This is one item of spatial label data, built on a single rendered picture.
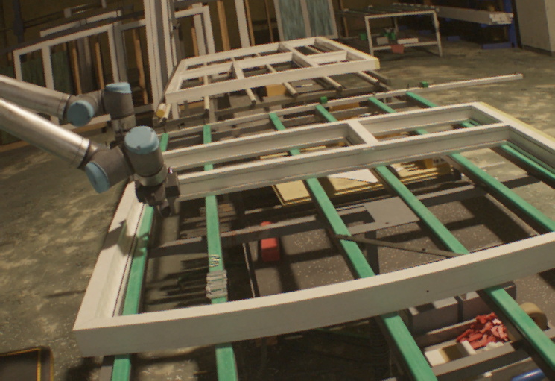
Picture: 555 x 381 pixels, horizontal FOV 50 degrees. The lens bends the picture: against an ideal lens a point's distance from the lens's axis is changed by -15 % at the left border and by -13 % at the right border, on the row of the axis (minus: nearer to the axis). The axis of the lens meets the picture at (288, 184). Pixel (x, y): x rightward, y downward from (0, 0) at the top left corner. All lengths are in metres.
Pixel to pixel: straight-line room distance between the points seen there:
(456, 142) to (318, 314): 1.22
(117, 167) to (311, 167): 0.80
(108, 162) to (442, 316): 0.96
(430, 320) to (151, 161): 0.84
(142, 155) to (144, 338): 0.58
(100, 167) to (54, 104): 0.53
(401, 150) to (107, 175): 1.07
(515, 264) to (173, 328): 0.73
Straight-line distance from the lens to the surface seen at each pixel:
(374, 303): 1.34
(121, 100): 2.30
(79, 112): 2.18
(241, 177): 2.28
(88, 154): 1.86
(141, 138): 1.75
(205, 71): 5.65
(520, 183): 2.22
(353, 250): 1.67
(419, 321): 1.71
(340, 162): 2.30
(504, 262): 1.41
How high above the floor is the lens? 1.52
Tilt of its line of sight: 17 degrees down
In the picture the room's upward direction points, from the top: 9 degrees counter-clockwise
